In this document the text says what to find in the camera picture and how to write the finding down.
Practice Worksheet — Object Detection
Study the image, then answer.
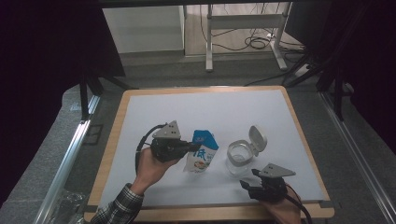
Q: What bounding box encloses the white panel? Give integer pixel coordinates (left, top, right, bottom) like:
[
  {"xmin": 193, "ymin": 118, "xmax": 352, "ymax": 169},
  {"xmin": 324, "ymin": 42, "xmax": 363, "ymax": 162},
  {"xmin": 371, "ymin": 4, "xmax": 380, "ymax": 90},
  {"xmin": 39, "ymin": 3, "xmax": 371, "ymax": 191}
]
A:
[{"xmin": 102, "ymin": 5, "xmax": 186, "ymax": 54}]

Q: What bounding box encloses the black stand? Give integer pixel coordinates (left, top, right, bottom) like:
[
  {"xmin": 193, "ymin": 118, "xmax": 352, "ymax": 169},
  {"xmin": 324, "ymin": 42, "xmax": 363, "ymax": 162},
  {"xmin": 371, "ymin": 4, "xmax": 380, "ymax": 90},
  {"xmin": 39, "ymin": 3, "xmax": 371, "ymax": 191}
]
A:
[
  {"xmin": 78, "ymin": 68, "xmax": 133, "ymax": 121},
  {"xmin": 281, "ymin": 46, "xmax": 347, "ymax": 122}
]

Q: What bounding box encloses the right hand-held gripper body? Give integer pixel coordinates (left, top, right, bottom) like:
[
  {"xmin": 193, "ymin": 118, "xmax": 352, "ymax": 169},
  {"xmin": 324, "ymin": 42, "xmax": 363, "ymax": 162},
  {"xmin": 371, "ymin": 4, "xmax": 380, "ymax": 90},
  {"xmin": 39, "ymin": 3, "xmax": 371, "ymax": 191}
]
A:
[{"xmin": 248, "ymin": 162, "xmax": 297, "ymax": 203}]

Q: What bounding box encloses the white table mat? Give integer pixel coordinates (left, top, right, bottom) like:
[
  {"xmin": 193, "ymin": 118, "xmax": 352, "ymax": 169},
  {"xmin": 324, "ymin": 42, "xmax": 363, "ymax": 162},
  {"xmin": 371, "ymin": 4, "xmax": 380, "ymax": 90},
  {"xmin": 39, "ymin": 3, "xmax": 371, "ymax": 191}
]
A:
[{"xmin": 97, "ymin": 89, "xmax": 325, "ymax": 210}]

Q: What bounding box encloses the person's right hand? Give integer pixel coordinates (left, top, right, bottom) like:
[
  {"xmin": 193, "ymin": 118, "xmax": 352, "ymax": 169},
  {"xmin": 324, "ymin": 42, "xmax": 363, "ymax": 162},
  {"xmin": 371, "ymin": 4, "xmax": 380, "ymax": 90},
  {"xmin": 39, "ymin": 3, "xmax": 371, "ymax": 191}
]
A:
[{"xmin": 261, "ymin": 186, "xmax": 304, "ymax": 224}]

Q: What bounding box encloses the wooden table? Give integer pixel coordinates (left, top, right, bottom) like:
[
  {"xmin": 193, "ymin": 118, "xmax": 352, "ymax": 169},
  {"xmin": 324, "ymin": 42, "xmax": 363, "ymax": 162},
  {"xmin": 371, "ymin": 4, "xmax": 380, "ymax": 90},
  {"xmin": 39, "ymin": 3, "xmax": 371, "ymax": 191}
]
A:
[{"xmin": 83, "ymin": 85, "xmax": 336, "ymax": 224}]

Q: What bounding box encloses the long black floor cable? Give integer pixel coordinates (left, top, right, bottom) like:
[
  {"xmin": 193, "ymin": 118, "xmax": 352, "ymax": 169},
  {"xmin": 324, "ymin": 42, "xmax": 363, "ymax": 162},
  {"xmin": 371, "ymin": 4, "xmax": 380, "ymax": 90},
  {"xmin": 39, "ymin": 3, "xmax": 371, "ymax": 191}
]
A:
[{"xmin": 243, "ymin": 72, "xmax": 291, "ymax": 88}]

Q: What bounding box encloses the blue and white milk pouch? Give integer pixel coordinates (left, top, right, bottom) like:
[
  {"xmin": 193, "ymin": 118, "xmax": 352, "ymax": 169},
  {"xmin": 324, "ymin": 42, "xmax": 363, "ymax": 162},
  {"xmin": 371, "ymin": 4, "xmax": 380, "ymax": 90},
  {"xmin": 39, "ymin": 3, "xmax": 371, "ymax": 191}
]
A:
[{"xmin": 182, "ymin": 129, "xmax": 219, "ymax": 175}]

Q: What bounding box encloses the person's left hand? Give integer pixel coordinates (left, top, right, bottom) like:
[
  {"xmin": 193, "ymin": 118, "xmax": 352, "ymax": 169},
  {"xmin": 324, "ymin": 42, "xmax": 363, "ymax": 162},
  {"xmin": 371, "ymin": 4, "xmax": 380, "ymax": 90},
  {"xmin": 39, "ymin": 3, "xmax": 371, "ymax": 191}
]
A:
[{"xmin": 130, "ymin": 147, "xmax": 182, "ymax": 196}]

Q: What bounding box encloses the clear plastic bag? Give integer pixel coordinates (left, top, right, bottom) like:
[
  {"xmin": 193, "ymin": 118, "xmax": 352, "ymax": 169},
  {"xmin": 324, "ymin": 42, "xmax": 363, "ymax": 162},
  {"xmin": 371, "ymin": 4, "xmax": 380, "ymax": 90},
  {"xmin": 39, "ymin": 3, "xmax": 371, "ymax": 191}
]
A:
[{"xmin": 46, "ymin": 189, "xmax": 87, "ymax": 224}]

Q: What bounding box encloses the white desk frame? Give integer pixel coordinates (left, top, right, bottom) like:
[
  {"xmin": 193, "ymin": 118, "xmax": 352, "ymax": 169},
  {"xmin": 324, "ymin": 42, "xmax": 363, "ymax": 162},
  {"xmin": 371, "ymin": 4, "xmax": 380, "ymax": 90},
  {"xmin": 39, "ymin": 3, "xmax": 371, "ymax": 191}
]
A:
[{"xmin": 204, "ymin": 2, "xmax": 294, "ymax": 74}]

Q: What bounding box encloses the aluminium rail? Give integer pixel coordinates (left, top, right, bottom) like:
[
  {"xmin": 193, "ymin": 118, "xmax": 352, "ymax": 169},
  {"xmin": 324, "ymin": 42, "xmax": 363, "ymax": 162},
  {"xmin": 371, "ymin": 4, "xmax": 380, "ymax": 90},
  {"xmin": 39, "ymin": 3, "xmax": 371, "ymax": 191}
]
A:
[
  {"xmin": 319, "ymin": 91, "xmax": 396, "ymax": 224},
  {"xmin": 33, "ymin": 94, "xmax": 102, "ymax": 224}
]

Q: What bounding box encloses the coiled black floor cable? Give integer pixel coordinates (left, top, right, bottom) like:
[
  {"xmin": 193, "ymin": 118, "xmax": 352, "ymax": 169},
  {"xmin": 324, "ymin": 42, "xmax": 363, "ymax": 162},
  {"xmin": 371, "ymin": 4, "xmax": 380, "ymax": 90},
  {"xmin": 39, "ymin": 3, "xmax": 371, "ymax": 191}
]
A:
[{"xmin": 244, "ymin": 35, "xmax": 273, "ymax": 51}]

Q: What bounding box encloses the clear cup with white lid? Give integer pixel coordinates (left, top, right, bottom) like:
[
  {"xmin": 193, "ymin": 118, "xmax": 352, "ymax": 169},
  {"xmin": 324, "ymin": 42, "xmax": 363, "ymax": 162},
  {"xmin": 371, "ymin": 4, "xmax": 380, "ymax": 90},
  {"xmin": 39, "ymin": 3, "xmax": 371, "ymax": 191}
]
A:
[{"xmin": 225, "ymin": 124, "xmax": 268, "ymax": 177}]

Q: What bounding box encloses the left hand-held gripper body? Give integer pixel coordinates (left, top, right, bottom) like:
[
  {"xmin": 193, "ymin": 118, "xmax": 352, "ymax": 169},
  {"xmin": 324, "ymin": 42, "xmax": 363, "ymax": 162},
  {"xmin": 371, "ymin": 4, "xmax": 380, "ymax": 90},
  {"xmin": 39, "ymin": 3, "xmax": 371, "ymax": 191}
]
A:
[{"xmin": 150, "ymin": 119, "xmax": 191, "ymax": 163}]

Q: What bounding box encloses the dark curtain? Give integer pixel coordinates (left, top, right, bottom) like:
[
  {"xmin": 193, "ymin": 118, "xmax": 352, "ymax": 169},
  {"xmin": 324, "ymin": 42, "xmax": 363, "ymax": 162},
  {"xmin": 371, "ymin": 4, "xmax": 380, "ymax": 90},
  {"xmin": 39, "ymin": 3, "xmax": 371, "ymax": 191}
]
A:
[
  {"xmin": 0, "ymin": 0, "xmax": 126, "ymax": 207},
  {"xmin": 284, "ymin": 0, "xmax": 396, "ymax": 154}
]

